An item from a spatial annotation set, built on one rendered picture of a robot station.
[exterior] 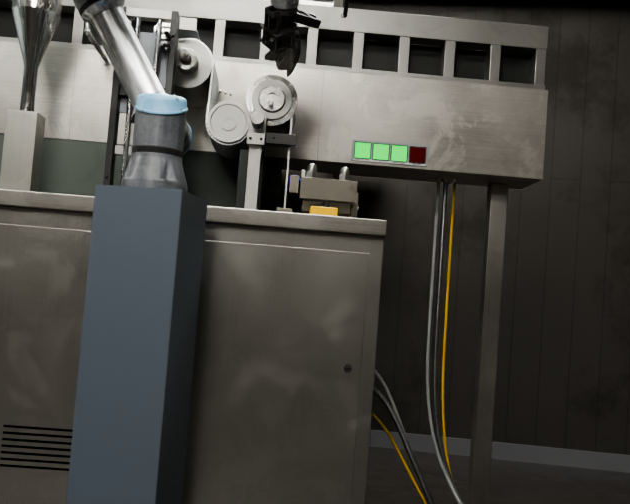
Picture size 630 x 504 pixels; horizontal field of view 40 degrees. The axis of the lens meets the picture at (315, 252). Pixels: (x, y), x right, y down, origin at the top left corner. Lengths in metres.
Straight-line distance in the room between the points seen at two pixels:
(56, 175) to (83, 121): 0.19
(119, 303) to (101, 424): 0.26
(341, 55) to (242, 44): 0.33
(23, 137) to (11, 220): 0.43
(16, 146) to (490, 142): 1.48
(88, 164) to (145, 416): 1.19
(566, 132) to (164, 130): 2.83
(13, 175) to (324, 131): 0.97
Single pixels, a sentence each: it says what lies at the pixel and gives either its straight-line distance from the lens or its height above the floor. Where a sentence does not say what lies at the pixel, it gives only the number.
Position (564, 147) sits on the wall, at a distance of 4.49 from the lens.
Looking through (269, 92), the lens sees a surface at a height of 1.27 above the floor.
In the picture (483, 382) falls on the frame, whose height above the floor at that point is 0.45.
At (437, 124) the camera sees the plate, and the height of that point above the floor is 1.29.
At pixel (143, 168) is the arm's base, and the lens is 1.99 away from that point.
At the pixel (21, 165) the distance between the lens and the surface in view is 2.67.
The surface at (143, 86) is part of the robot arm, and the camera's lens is 2.19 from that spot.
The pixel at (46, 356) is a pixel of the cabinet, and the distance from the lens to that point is 2.29.
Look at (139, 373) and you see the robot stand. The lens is 1.93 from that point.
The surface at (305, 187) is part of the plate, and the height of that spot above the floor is 1.00.
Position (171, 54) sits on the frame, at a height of 1.32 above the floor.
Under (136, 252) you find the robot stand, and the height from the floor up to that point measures 0.76.
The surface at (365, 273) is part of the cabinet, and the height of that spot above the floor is 0.76.
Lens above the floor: 0.67
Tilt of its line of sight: 3 degrees up
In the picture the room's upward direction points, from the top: 4 degrees clockwise
